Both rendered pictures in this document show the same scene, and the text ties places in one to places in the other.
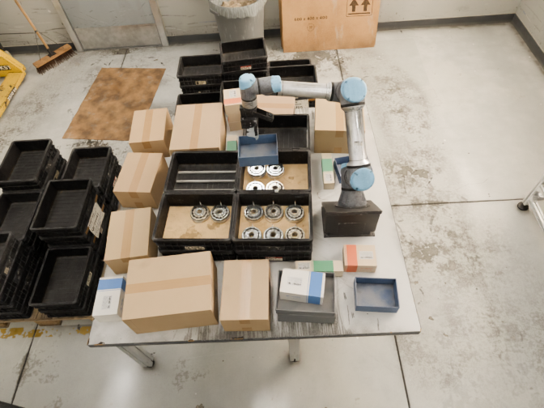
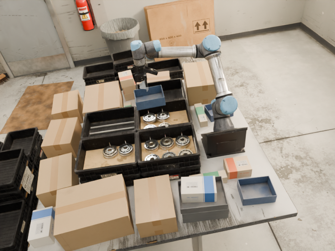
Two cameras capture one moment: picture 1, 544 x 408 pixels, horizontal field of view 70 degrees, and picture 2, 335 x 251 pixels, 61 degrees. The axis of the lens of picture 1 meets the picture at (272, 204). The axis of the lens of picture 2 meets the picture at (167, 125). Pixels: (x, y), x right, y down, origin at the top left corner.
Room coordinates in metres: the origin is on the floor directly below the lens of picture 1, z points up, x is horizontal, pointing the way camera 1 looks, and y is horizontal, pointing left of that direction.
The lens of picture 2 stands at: (-0.21, 0.13, 2.25)
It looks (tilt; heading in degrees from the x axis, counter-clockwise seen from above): 42 degrees down; 353
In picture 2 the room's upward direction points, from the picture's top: 8 degrees counter-clockwise
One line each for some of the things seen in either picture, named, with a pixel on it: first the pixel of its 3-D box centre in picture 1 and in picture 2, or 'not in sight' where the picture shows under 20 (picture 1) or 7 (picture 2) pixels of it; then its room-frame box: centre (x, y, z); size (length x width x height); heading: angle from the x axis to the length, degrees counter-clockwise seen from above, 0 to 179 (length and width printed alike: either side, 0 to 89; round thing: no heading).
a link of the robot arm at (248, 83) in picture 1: (248, 87); (137, 50); (1.51, 0.06, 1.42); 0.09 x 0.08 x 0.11; 94
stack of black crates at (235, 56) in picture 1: (245, 71); (131, 71); (3.08, 0.12, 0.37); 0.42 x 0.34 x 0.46; 87
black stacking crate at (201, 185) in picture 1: (205, 177); (111, 127); (1.45, 0.36, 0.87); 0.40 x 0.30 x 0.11; 84
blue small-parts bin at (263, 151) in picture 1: (258, 150); (149, 97); (1.41, 0.04, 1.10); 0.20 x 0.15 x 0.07; 88
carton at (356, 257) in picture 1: (359, 258); (237, 167); (0.92, -0.42, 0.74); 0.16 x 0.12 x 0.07; 83
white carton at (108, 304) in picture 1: (111, 299); (43, 226); (0.82, 0.85, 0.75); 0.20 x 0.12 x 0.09; 179
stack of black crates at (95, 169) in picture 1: (95, 181); (25, 154); (1.99, 1.33, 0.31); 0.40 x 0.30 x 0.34; 177
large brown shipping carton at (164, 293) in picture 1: (173, 292); (94, 211); (0.80, 0.52, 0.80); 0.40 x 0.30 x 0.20; 91
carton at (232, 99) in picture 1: (233, 101); (126, 78); (2.06, 0.19, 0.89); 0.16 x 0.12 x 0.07; 2
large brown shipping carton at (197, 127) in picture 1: (200, 136); (104, 104); (1.85, 0.42, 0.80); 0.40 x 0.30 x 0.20; 177
